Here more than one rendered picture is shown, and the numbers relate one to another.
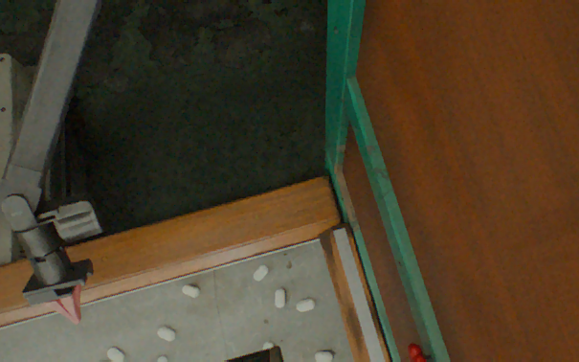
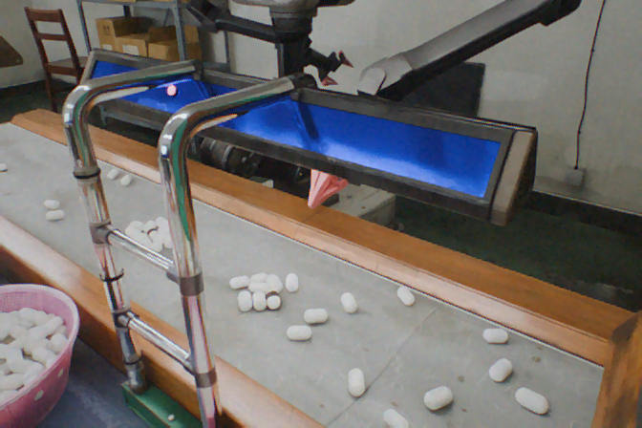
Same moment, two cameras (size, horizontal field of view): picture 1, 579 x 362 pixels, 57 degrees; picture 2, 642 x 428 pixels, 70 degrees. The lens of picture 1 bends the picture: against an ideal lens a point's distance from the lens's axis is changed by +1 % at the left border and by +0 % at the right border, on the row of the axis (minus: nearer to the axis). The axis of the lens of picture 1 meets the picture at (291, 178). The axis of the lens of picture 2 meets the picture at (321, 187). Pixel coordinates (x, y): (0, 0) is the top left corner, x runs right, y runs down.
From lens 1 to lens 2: 73 cm
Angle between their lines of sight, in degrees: 53
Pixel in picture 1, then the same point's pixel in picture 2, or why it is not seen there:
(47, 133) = (439, 52)
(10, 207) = (372, 73)
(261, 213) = (541, 293)
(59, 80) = (481, 27)
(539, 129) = not seen: outside the picture
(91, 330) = (294, 262)
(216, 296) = (425, 320)
